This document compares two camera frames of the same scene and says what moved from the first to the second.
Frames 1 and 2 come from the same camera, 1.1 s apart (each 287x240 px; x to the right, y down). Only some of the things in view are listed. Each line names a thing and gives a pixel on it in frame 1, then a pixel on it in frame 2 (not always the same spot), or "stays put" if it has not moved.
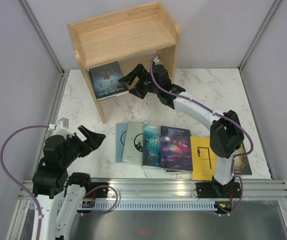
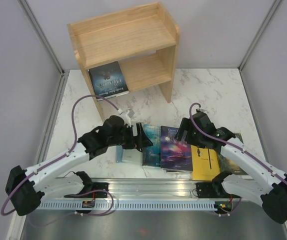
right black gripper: [141, 73] -> [185, 124]
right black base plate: [215, 190] stays put
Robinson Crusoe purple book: [176, 150] stays put
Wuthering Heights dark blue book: [105, 78] stays put
